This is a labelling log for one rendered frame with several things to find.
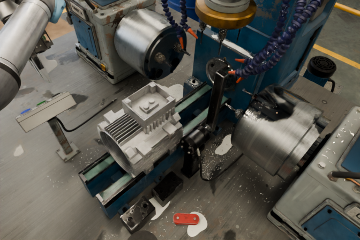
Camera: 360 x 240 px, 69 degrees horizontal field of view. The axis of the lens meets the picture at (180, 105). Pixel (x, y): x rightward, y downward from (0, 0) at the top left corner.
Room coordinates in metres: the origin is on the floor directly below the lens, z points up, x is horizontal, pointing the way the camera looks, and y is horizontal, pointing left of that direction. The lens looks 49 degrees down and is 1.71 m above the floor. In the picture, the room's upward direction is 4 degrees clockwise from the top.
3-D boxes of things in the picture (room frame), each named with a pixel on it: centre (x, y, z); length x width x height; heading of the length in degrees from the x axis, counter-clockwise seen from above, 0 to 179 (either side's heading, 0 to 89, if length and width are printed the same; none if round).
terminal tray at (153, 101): (0.50, 0.09, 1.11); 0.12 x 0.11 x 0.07; 138
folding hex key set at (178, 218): (0.28, -0.04, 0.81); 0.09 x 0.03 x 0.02; 91
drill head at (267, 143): (0.48, -0.34, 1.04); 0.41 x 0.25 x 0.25; 48
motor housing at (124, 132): (0.47, 0.12, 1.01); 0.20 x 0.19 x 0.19; 138
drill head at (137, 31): (0.94, 0.17, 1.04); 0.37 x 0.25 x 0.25; 48
